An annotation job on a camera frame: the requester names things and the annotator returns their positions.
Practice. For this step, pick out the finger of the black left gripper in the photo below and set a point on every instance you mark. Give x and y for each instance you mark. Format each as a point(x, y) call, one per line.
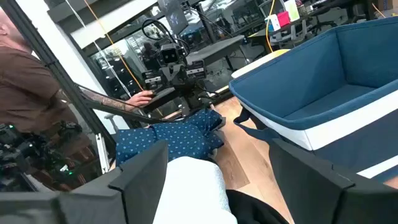
point(151, 81)
point(196, 70)

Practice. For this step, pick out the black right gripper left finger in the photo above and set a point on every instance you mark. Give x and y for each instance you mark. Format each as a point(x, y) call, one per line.
point(136, 186)

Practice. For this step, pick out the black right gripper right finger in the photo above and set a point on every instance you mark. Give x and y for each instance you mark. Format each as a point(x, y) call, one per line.
point(317, 193)

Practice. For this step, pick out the white blue patterned cloth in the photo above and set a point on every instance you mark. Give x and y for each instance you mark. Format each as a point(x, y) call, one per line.
point(192, 193)

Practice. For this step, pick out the blue dotted cloth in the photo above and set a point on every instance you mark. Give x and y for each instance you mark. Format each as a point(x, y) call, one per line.
point(180, 137)

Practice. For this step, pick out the black shorts with printed waistband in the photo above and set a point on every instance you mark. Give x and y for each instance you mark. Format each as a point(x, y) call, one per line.
point(252, 208)

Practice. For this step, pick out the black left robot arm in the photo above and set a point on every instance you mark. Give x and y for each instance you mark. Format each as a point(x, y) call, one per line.
point(194, 101)

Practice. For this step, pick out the person's hand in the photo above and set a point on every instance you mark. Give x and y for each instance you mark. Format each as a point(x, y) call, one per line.
point(140, 99)

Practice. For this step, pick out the grey desk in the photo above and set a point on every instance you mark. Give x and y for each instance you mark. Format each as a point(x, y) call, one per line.
point(217, 49)

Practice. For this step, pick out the dark hanging monitor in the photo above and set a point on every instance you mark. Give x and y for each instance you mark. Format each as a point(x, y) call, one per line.
point(174, 15)

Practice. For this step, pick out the white blue box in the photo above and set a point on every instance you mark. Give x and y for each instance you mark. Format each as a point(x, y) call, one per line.
point(272, 23)

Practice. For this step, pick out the pink box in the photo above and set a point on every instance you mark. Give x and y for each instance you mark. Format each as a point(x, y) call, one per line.
point(283, 19)

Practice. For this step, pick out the navy white striped fabric basket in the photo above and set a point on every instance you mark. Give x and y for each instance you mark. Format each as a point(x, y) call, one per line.
point(311, 87)

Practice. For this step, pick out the black device with green lights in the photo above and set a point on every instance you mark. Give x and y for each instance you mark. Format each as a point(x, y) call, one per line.
point(18, 149)

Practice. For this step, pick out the person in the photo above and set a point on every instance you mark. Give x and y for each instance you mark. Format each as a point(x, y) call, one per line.
point(25, 93)

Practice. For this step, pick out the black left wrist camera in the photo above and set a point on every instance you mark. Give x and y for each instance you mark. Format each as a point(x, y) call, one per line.
point(169, 54)

